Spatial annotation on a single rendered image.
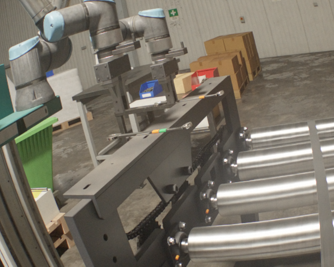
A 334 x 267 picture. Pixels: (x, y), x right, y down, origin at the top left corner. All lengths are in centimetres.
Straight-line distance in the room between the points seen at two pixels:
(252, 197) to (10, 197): 96
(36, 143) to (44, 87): 224
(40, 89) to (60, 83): 644
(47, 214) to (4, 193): 150
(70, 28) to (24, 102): 53
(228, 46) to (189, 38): 363
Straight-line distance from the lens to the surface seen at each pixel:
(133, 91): 468
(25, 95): 161
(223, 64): 694
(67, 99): 808
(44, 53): 167
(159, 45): 151
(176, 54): 150
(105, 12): 118
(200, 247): 114
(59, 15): 115
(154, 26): 150
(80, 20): 116
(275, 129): 192
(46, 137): 393
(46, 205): 316
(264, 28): 1139
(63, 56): 178
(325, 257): 91
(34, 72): 161
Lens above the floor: 146
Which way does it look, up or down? 14 degrees down
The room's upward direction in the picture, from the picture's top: 13 degrees counter-clockwise
